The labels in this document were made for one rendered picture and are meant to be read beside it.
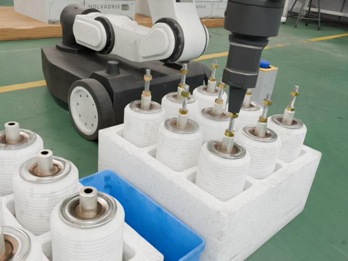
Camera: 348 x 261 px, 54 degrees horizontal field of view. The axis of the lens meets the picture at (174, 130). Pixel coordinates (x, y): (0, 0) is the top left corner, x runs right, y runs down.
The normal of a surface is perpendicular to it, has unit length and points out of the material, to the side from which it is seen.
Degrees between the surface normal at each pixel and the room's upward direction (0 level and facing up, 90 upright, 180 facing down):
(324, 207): 0
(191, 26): 51
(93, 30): 90
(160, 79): 46
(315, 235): 0
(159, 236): 88
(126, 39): 90
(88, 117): 90
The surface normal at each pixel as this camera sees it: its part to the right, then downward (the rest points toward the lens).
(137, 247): 0.11, -0.89
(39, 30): 0.72, 0.37
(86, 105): -0.69, 0.25
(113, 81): 0.58, -0.36
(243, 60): -0.26, 0.40
